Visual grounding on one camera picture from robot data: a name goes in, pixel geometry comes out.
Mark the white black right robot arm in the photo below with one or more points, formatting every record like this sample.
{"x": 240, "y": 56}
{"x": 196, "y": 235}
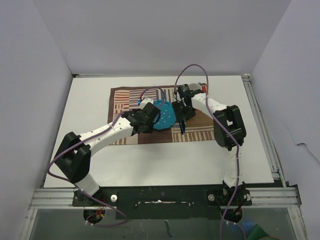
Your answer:
{"x": 228, "y": 129}

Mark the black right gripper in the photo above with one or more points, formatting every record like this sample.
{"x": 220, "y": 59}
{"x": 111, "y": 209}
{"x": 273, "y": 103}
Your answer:
{"x": 179, "y": 115}

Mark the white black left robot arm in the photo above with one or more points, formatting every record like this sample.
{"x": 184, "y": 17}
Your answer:
{"x": 73, "y": 156}

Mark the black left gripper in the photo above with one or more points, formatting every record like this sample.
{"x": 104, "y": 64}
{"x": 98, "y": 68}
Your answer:
{"x": 149, "y": 129}

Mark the aluminium front frame rail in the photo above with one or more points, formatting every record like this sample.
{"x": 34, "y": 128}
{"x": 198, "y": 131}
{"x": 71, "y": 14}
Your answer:
{"x": 261, "y": 197}

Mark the blue metallic knife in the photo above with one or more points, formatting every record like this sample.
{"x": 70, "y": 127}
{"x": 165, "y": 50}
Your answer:
{"x": 182, "y": 127}

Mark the striped patchwork placemat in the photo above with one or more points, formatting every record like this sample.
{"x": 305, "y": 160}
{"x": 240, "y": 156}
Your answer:
{"x": 198, "y": 128}

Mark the aluminium frame rail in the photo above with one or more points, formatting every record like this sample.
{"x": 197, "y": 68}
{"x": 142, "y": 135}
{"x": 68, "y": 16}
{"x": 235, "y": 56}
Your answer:
{"x": 267, "y": 142}
{"x": 261, "y": 197}

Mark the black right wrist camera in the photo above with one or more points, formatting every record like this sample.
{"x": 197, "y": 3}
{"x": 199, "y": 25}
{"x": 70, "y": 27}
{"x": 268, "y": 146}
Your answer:
{"x": 183, "y": 90}

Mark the white blue mug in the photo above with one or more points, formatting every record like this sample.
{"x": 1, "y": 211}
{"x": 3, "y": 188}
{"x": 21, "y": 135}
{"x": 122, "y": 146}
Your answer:
{"x": 194, "y": 86}

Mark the green object bottom corner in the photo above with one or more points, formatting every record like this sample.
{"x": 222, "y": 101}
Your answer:
{"x": 257, "y": 233}

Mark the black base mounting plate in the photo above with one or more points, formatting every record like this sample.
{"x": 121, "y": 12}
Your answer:
{"x": 166, "y": 202}

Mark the blue polka dot plate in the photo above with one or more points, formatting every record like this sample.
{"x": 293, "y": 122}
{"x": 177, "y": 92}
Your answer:
{"x": 167, "y": 115}

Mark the aluminium right frame rail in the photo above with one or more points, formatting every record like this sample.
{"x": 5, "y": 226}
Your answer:
{"x": 267, "y": 142}

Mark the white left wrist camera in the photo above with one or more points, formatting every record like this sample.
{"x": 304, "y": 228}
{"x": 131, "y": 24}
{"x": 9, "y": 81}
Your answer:
{"x": 146, "y": 101}

